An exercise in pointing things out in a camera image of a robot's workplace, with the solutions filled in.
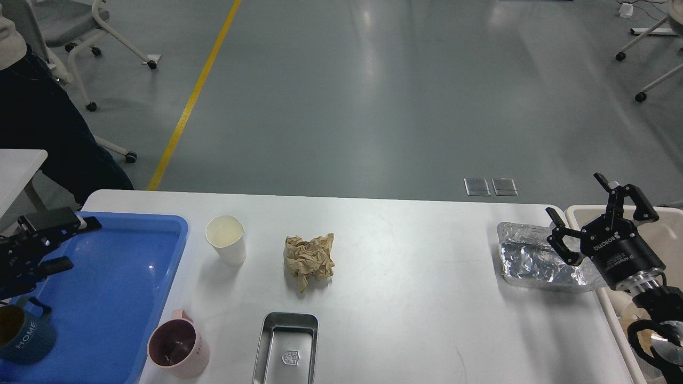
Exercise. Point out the dark blue HOME mug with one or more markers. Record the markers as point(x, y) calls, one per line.
point(27, 335)

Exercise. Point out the blue plastic tray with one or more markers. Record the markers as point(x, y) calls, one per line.
point(106, 307)

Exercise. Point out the white side table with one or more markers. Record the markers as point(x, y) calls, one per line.
point(18, 167)

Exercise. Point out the metal rectangular tin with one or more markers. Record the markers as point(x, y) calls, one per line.
point(287, 348)

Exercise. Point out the beige plastic bin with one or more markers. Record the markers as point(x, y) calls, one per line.
point(665, 238)

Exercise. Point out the floor socket plate right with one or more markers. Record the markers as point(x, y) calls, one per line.
point(505, 187)

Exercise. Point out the person in beige sweater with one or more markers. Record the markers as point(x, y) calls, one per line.
point(37, 114)

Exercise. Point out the crumpled brown paper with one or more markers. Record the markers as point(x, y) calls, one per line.
point(309, 259)

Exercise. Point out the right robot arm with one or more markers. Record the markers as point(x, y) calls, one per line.
point(662, 302)

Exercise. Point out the paper cup in bin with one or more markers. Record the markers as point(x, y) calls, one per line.
point(623, 305)

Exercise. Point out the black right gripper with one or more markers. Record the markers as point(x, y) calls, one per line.
point(624, 250)

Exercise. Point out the aluminium foil tray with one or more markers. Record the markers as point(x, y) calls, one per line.
point(529, 261)

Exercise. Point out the white paper cup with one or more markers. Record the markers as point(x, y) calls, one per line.
point(226, 235)

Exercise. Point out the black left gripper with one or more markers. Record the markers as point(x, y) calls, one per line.
point(19, 270)

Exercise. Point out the pink plastic mug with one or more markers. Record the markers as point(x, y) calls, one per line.
point(178, 347)

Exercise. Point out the grey office chair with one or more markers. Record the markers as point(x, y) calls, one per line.
point(60, 73)
point(72, 25)

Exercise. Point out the floor socket plate left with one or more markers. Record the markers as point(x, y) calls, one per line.
point(477, 187)

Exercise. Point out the floor socket plate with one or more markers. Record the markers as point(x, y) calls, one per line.
point(477, 187)
point(505, 187)

